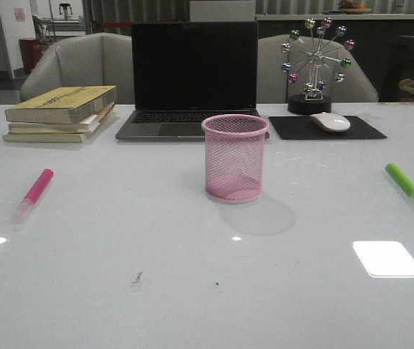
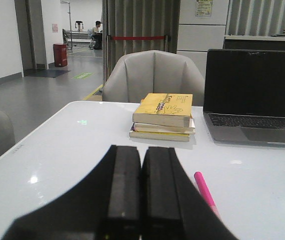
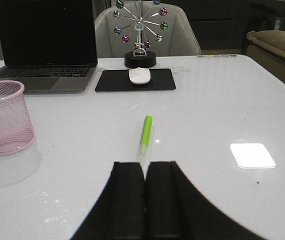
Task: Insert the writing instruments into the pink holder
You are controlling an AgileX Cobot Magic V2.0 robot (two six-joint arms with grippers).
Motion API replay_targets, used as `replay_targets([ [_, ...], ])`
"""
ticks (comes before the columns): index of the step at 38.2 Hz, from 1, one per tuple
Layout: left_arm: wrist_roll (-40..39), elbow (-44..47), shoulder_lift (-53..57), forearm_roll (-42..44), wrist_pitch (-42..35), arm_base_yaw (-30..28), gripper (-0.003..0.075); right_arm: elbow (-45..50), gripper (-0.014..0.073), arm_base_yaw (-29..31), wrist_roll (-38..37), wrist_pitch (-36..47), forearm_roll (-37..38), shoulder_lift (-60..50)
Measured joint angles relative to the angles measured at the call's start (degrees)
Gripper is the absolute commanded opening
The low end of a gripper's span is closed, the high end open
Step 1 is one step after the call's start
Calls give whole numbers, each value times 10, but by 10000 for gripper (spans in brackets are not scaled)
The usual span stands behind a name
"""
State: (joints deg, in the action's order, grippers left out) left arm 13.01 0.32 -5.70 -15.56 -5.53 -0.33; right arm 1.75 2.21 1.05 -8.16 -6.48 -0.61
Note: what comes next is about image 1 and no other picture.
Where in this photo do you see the pink highlighter pen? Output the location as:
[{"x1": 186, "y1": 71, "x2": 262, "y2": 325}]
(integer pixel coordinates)
[{"x1": 12, "y1": 169, "x2": 54, "y2": 224}]

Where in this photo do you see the green highlighter pen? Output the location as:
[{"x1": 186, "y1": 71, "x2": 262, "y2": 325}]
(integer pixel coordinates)
[{"x1": 385, "y1": 163, "x2": 414, "y2": 200}]

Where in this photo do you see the pink mesh pen holder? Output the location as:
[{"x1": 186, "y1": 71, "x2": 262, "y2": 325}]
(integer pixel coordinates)
[{"x1": 201, "y1": 114, "x2": 269, "y2": 204}]

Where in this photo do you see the black mouse pad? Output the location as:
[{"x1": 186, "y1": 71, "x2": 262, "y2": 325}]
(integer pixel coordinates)
[{"x1": 269, "y1": 116, "x2": 387, "y2": 140}]

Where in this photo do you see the grey laptop black screen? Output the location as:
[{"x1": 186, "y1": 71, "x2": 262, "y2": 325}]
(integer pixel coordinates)
[{"x1": 115, "y1": 21, "x2": 259, "y2": 141}]

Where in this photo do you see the middle white book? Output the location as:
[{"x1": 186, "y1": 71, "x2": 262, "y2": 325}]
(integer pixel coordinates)
[{"x1": 8, "y1": 103, "x2": 115, "y2": 134}]

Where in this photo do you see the white computer mouse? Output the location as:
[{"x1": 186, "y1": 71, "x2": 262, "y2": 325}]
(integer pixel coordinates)
[{"x1": 309, "y1": 112, "x2": 351, "y2": 132}]

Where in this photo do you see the ferris wheel desk toy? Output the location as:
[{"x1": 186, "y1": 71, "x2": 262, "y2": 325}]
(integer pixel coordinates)
[{"x1": 281, "y1": 17, "x2": 352, "y2": 114}]

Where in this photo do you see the grey armchair left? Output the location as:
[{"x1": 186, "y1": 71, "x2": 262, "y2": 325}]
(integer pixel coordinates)
[{"x1": 20, "y1": 33, "x2": 135, "y2": 104}]

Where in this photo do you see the top yellow book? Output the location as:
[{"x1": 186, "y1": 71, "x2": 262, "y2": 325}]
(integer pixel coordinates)
[{"x1": 4, "y1": 85, "x2": 117, "y2": 124}]

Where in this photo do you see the yellow book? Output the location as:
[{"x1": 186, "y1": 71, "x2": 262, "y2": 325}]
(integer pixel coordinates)
[
  {"x1": 4, "y1": 85, "x2": 117, "y2": 124},
  {"x1": 3, "y1": 127, "x2": 99, "y2": 143}
]

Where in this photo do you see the bottom yellow book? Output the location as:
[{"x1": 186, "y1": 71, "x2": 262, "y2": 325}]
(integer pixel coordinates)
[{"x1": 3, "y1": 127, "x2": 99, "y2": 143}]

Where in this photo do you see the red bin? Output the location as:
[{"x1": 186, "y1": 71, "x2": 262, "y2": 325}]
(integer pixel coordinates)
[{"x1": 19, "y1": 38, "x2": 42, "y2": 74}]

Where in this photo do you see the fruit bowl on counter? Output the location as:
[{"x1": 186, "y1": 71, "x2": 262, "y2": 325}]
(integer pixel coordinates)
[{"x1": 338, "y1": 0, "x2": 371, "y2": 15}]

